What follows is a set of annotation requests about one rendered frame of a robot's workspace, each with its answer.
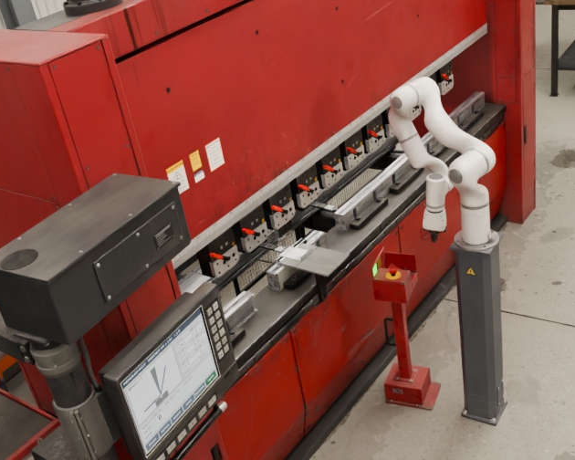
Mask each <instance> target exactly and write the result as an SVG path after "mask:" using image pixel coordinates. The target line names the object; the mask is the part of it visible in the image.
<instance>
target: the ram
mask: <svg viewBox="0 0 575 460"><path fill-rule="evenodd" d="M485 24H486V0H244V1H242V2H240V3H237V4H235V5H232V6H230V7H228V8H226V9H224V10H222V11H220V12H218V13H215V14H213V15H211V16H208V17H207V18H204V19H202V20H200V21H198V22H196V23H193V24H191V25H189V26H187V27H185V28H182V29H180V30H178V31H176V32H174V33H172V34H170V35H168V36H166V37H163V38H160V39H158V40H156V41H154V42H152V43H150V44H148V45H146V46H144V47H141V48H138V49H136V50H134V51H132V52H130V53H129V54H126V55H124V56H122V57H119V58H117V59H115V62H116V66H117V69H118V72H119V75H120V81H121V85H122V87H123V91H124V94H125V98H126V101H127V104H128V108H129V111H130V115H131V120H132V123H133V127H134V130H135V133H136V136H137V140H138V143H139V146H140V149H141V156H142V159H143V162H144V165H145V169H146V172H147V175H148V178H154V179H161V180H167V181H169V178H168V175H167V172H166V170H167V169H169V168H170V167H172V166H173V165H175V164H176V163H177V162H179V161H181V160H183V167H184V169H185V173H186V177H187V181H188V184H189V188H188V189H186V190H185V191H183V192H182V193H180V197H181V201H182V205H183V210H184V214H185V218H186V222H187V225H188V229H189V232H190V236H191V239H192V240H193V239H195V238H196V237H197V236H198V235H199V234H201V233H202V232H203V231H205V230H206V229H208V228H209V227H210V226H212V225H213V224H215V223H216V222H217V221H219V220H220V219H221V218H223V217H224V216H226V215H227V214H229V213H230V212H231V211H233V210H234V209H235V208H237V206H238V205H240V204H242V203H243V202H244V201H246V200H247V199H248V198H250V197H251V196H252V195H254V194H255V193H257V192H258V191H260V190H261V189H262V188H264V187H265V186H266V185H268V184H269V183H271V182H272V181H273V180H275V179H276V178H277V177H278V176H279V175H281V174H282V173H284V172H285V171H286V170H288V169H289V168H290V167H292V166H293V165H295V164H296V163H297V162H299V161H300V160H302V159H303V158H304V157H306V156H307V155H308V154H310V153H311V152H313V151H314V150H316V149H317V148H318V147H319V146H320V145H321V144H323V143H324V142H325V141H327V140H329V139H330V138H331V137H333V136H334V135H335V134H337V133H338V132H339V131H341V130H342V129H344V128H345V127H347V126H348V125H349V124H351V123H352V122H353V121H355V120H356V119H358V118H359V116H361V115H362V114H364V113H365V112H366V111H368V110H369V109H371V108H372V107H373V106H375V105H376V104H377V103H379V102H380V101H382V100H383V99H385V98H386V97H387V96H389V95H390V94H391V93H393V92H394V91H395V90H397V89H398V88H399V87H400V86H402V85H403V84H404V83H406V82H407V81H408V80H410V79H411V78H413V77H414V76H416V75H417V74H418V73H420V72H421V71H422V70H424V69H425V68H427V67H428V66H429V65H431V64H432V63H434V62H435V61H436V60H437V59H438V58H440V57H441V56H442V55H444V54H445V53H446V52H448V51H449V50H451V49H452V48H453V47H455V46H456V45H458V44H459V43H460V42H462V41H463V40H464V39H466V38H467V37H469V36H470V35H472V34H473V33H474V32H476V30H477V29H479V28H480V27H481V26H483V25H485ZM390 106H391V103H390V102H387V103H386V104H385V105H383V106H382V107H381V108H379V109H378V110H376V111H375V112H374V113H372V115H371V116H369V117H368V118H367V119H365V120H364V121H362V122H361V123H360V124H358V125H357V126H355V127H354V128H353V129H351V130H350V131H348V132H347V133H346V134H344V135H343V136H342V137H340V138H339V139H338V140H336V141H335V142H333V143H332V144H331V145H330V146H329V147H328V148H326V149H325V150H324V151H322V152H321V153H319V154H318V155H317V156H315V157H314V158H313V159H311V160H310V161H309V162H307V163H306V164H304V165H303V166H302V167H300V168H299V169H298V170H296V171H295V172H293V173H292V174H291V175H289V177H288V178H286V179H285V180H284V181H282V182H281V183H279V184H278V185H277V186H275V187H274V188H273V189H271V190H270V191H269V192H267V193H266V194H264V195H263V196H262V197H260V198H259V199H258V200H256V201H255V202H253V203H252V204H250V205H249V206H248V207H247V208H246V209H245V210H243V211H242V212H241V213H239V214H238V215H236V216H235V217H234V218H232V219H231V220H230V221H228V222H227V223H226V224H224V225H223V226H221V227H220V228H219V229H217V230H216V231H215V232H213V233H212V234H211V235H209V236H208V237H206V238H205V240H203V241H202V242H201V243H199V244H198V245H197V246H195V247H194V248H192V249H191V250H190V251H188V252H187V253H186V254H184V255H183V256H181V257H180V258H179V259H177V260H176V261H175V262H173V263H172V264H173V268H174V269H175V268H177V267H178V266H179V265H181V264H182V263H183V262H185V261H186V260H187V259H189V258H190V257H191V256H193V255H194V254H196V253H197V252H198V251H200V250H201V249H202V248H204V247H205V246H206V245H208V244H209V243H210V242H212V241H213V240H214V239H216V238H217V237H218V236H219V235H220V234H222V233H223V232H224V231H226V230H227V229H228V228H230V227H231V226H232V225H234V224H235V223H236V222H238V221H239V220H240V219H242V218H243V217H244V216H246V215H247V214H249V213H250V212H251V211H253V210H254V209H255V208H257V207H258V206H259V205H261V204H262V203H263V202H264V201H265V200H266V199H268V198H269V197H270V196H272V195H273V194H274V193H276V192H277V191H279V190H280V189H281V188H283V187H284V186H285V185H287V184H288V183H290V182H291V181H292V180H294V179H295V178H296V177H297V176H299V175H300V174H301V173H303V172H304V171H306V170H307V168H309V167H310V166H311V165H313V164H314V163H315V162H317V161H318V160H320V159H321V158H322V157H324V156H325V155H326V154H328V153H329V152H330V151H332V150H333V149H334V148H336V147H337V146H338V145H340V144H341V143H342V142H344V141H345V140H347V139H348V138H349V137H350V136H351V135H352V134H354V133H355V132H356V131H358V130H359V129H360V128H362V127H363V126H364V125H366V124H367V123H368V122H370V121H371V120H373V119H374V118H375V117H377V116H378V115H379V114H381V113H382V112H383V111H385V110H386V109H388V108H389V107H390ZM218 137H219V138H220V142H221V146H222V151H223V155H224V159H225V164H223V165H222V166H220V167H219V168H217V169H216V170H214V171H213V172H211V170H210V166H209V162H208V159H207V154H206V150H205V147H204V146H205V145H206V144H208V143H209V142H211V141H213V140H215V139H216V138H218ZM197 150H198V151H199V156H200V160H201V164H202V167H200V168H199V169H197V170H195V171H194V172H193V168H192V165H191V161H190V157H189V155H190V154H192V153H194V152H196V151H197ZM201 170H203V171H204V178H203V179H202V180H200V181H199V182H197V183H196V182H195V179H194V175H195V174H196V173H198V172H200V171H201Z"/></svg>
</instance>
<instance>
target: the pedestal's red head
mask: <svg viewBox="0 0 575 460"><path fill-rule="evenodd" d="M382 250H384V247H383V248H382ZM382 250H381V252H380V253H379V255H378V257H379V258H381V253H382ZM378 257H377V258H376V260H375V262H374V264H376V267H377V259H378ZM383 260H384V262H385V268H380V267H379V269H378V268H377V273H376V275H375V276H374V277H373V271H372V269H373V266H374V264H373V266H372V267H371V275H372V285H373V293H374V299H375V300H379V301H388V302H396V303H404V304H407V302H408V300H409V298H410V296H411V294H412V292H413V289H414V287H415V284H416V282H417V280H418V278H417V269H416V259H415V255H411V254H400V253H389V252H384V259H383ZM392 268H395V269H397V271H398V272H400V273H401V276H400V277H399V278H397V279H388V278H387V277H386V274H387V273H388V272H389V270H390V269H392Z"/></svg>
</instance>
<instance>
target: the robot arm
mask: <svg viewBox="0 0 575 460"><path fill-rule="evenodd" d="M390 103H391V107H390V110H389V114H388V119H389V122H390V125H391V127H392V130H393V132H394V134H395V135H396V137H397V139H398V141H399V143H400V144H401V146H402V149H403V151H404V153H405V155H406V156H407V158H408V160H409V162H410V164H411V165H412V167H413V168H415V169H420V168H423V167H425V168H428V169H429V170H431V171H432V172H433V173H430V174H428V175H427V176H426V198H425V203H424V206H426V207H425V209H424V213H423V229H425V230H428V231H429V232H430V234H431V239H432V242H436V240H438V234H440V233H441V232H446V213H445V209H444V199H445V195H446V194H447V193H448V192H450V191H451V190H452V189H453V188H454V187H455V188H456V189H457V190H458V192H459V194H460V207H461V223H462V230H461V231H459V232H458V233H457V234H456V235H455V244H456V245H457V246H458V247H459V248H461V249H464V250H466V251H474V252H477V251H485V250H488V249H490V248H492V247H494V246H496V245H497V243H498V241H499V236H498V234H497V232H495V231H494V230H492V229H490V213H489V194H488V190H487V189H486V188H485V186H484V185H482V184H477V180H478V179H479V178H480V177H482V176H483V175H485V174H486V173H488V172H489V171H491V170H492V168H493V167H494V166H495V163H496V155H495V154H494V152H493V151H492V149H491V148H490V147H489V146H487V145H486V144H485V143H483V142H482V141H480V140H478V139H477V138H475V137H473V136H471V135H469V134H467V133H465V132H464V131H462V130H461V129H459V128H458V127H457V126H456V125H455V123H454V122H453V121H452V120H451V118H450V117H449V116H448V115H447V114H446V112H445V111H444V108H443V106H442V103H441V98H440V90H439V88H438V86H437V84H436V83H435V82H434V81H433V80H432V79H430V78H428V77H421V78H417V79H415V80H413V81H411V82H409V83H407V84H405V85H403V86H402V87H400V88H398V89H397V90H395V91H394V92H393V94H392V95H391V96H390ZM419 104H421V105H422V106H423V108H424V124H425V126H426V128H427V129H428V131H430V132H431V133H432V135H433V136H434V137H435V138H436V139H437V140H438V141H439V142H440V143H441V144H443V145H444V146H445V147H448V148H451V149H454V150H457V151H459V152H461V153H462V155H461V156H459V157H458V158H456V159H455V160H454V161H453V162H452V163H451V164H450V166H449V169H448V167H447V166H446V165H445V163H444V162H443V161H441V160H440V159H438V158H435V157H434V156H431V155H430V154H428V152H427V150H426V149H425V147H424V145H423V142H422V140H421V138H420V136H419V134H418V132H417V130H416V128H415V127H414V125H413V122H412V120H411V112H410V109H412V108H413V107H415V106H417V105H419Z"/></svg>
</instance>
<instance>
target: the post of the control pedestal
mask: <svg viewBox="0 0 575 460"><path fill-rule="evenodd" d="M391 304H392V318H393V326H394V334H395V342H396V350H397V358H398V365H399V373H400V377H404V378H410V377H411V374H412V364H411V354H410V346H409V338H408V329H407V320H406V312H405V304H404V303H396V302H391Z"/></svg>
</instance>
